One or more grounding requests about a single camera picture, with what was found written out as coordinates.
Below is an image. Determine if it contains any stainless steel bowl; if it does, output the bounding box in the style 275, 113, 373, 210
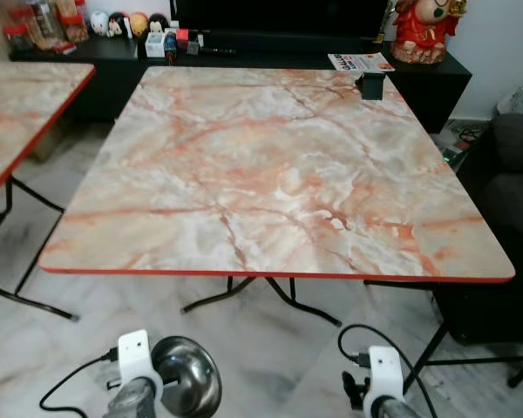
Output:
150, 336, 223, 418

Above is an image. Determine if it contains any large marble-top folding table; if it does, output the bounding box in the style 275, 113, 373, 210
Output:
39, 65, 517, 328

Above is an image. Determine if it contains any dark fabric sofa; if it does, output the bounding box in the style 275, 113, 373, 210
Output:
433, 112, 523, 346

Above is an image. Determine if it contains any power strip with green light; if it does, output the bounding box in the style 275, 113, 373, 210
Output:
441, 144, 468, 167

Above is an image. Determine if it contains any small black box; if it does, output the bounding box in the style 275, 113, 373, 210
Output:
358, 73, 387, 101

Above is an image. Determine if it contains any white red printed magazine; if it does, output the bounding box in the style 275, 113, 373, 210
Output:
328, 52, 396, 74

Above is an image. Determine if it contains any black low TV cabinet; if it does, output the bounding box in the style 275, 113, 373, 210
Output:
9, 33, 472, 133

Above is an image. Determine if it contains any white bag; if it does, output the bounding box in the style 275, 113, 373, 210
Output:
496, 82, 523, 116

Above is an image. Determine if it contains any red robed figurine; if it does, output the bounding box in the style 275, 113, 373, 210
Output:
390, 0, 459, 65

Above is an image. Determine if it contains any black remote control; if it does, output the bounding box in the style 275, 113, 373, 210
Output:
198, 45, 239, 57

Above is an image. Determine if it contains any black television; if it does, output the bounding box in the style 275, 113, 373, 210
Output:
170, 0, 393, 41

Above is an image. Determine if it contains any small white box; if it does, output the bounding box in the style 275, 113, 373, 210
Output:
144, 32, 168, 59

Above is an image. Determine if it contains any black round toy figure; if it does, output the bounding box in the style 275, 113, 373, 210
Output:
148, 13, 170, 35

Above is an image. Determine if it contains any yellow round toy figure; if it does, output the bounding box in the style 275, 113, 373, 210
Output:
127, 12, 150, 38

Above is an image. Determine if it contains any marble-top table with red edge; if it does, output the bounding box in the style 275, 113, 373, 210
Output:
0, 61, 97, 321

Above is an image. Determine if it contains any black white toy figure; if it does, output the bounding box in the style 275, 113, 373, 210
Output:
109, 13, 129, 38

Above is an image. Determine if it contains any white round toy figure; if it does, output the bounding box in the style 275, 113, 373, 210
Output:
88, 10, 111, 37

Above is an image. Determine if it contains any clear jar with snacks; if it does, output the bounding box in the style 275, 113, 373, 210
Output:
57, 0, 90, 44

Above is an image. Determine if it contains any tall clear jar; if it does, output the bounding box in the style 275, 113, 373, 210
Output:
26, 0, 63, 50

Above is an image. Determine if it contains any small red-lid jar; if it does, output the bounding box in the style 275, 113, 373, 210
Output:
3, 24, 32, 52

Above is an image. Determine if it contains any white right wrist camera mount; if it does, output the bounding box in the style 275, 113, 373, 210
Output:
365, 346, 407, 399

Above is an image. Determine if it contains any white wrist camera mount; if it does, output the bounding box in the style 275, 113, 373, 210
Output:
365, 346, 407, 399
115, 329, 165, 390

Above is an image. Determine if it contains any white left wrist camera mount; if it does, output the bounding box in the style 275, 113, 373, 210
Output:
115, 329, 165, 390

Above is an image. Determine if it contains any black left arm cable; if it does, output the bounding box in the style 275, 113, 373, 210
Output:
38, 348, 120, 416

